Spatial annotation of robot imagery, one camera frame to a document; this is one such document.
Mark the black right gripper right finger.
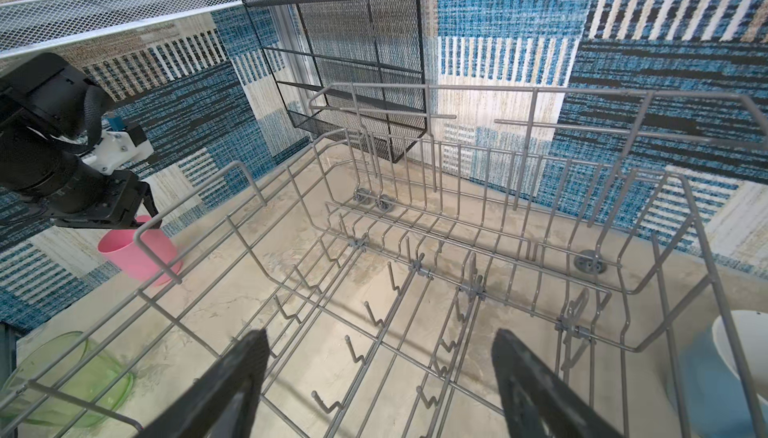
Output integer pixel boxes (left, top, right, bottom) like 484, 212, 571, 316
491, 329, 620, 437

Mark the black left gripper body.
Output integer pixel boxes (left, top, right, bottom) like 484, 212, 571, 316
44, 170, 159, 230

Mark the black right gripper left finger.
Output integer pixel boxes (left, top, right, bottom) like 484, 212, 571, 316
138, 329, 270, 437

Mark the pink plastic cup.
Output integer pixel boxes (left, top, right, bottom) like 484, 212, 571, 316
97, 228, 178, 282

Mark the green translucent cup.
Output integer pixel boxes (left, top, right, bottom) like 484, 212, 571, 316
0, 331, 136, 430

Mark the light blue mug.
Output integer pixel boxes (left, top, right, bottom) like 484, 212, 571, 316
666, 310, 767, 437

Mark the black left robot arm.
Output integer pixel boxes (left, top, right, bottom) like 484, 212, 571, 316
1, 53, 158, 230

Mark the black mesh shelf unit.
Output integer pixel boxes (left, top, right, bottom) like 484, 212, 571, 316
241, 0, 427, 163

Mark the grey wire dish rack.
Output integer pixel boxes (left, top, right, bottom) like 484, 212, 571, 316
1, 85, 767, 437

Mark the white wire wall basket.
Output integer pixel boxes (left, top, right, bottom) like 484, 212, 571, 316
1, 0, 241, 59

